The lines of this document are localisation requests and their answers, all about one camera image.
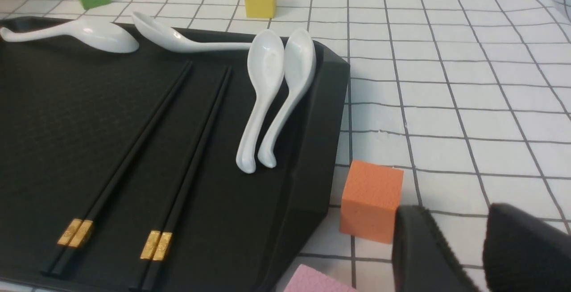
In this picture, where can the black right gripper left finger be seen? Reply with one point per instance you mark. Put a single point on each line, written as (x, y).
(422, 260)

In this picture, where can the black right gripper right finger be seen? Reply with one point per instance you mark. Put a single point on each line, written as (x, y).
(524, 254)

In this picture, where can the orange cube block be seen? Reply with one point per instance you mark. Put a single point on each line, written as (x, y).
(371, 196)

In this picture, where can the pink cube block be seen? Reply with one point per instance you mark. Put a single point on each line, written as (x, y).
(307, 279)

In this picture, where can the white spoon upright right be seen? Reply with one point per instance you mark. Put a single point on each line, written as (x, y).
(299, 69)

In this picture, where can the white spoon upright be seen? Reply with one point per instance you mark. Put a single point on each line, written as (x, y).
(299, 69)
(265, 64)

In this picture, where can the white spoon upright left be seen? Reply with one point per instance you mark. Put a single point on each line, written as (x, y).
(265, 64)

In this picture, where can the black chopstick tray right pair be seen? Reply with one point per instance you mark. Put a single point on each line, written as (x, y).
(189, 167)
(196, 169)

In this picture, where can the black chopstick tray pair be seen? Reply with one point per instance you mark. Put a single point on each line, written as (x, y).
(142, 146)
(134, 145)
(189, 167)
(196, 169)

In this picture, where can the black rectangular serving tray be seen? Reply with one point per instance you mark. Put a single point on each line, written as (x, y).
(93, 143)

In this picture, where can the black chopstick tray left pair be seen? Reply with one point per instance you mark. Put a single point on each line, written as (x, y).
(142, 146)
(134, 145)

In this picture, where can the white spoon horizontal middle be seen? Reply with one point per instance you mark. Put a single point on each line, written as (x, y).
(172, 40)

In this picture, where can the white spoon far left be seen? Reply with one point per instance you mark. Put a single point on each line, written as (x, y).
(99, 34)

